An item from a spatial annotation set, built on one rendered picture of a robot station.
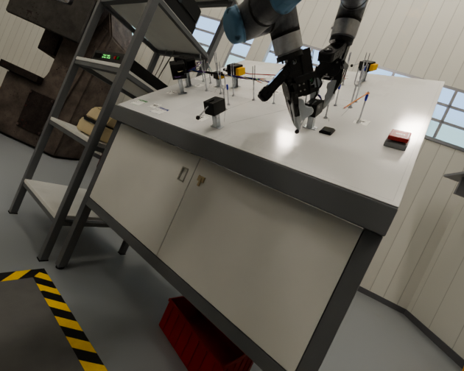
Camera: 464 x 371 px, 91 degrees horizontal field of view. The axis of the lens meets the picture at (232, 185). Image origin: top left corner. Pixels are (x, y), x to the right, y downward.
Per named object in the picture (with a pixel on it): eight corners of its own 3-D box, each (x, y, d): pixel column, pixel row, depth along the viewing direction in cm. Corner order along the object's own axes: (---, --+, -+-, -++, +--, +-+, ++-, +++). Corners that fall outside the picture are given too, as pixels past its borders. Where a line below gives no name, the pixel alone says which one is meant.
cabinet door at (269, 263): (292, 377, 54) (363, 229, 53) (155, 256, 82) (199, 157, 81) (294, 372, 56) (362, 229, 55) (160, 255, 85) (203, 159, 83)
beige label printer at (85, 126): (93, 139, 118) (109, 104, 117) (74, 129, 128) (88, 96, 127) (140, 156, 145) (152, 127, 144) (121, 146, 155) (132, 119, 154)
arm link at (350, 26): (358, 17, 65) (329, 17, 69) (351, 35, 66) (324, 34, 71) (361, 27, 71) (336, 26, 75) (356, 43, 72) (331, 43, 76)
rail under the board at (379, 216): (384, 236, 48) (398, 208, 48) (109, 116, 109) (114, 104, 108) (382, 236, 53) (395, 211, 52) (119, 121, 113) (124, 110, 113)
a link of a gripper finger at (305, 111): (317, 126, 68) (312, 95, 64) (298, 132, 68) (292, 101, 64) (314, 124, 70) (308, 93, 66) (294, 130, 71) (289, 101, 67)
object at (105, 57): (121, 65, 114) (127, 53, 114) (90, 59, 132) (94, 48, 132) (169, 99, 142) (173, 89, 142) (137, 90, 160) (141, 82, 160)
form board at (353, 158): (118, 107, 110) (116, 104, 109) (244, 62, 169) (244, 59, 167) (395, 213, 50) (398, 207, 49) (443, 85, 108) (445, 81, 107)
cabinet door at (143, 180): (155, 255, 83) (199, 157, 82) (88, 196, 111) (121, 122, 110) (160, 255, 85) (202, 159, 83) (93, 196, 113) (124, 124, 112)
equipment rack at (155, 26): (37, 262, 112) (191, -94, 106) (5, 210, 143) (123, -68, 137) (127, 255, 155) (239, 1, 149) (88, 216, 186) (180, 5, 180)
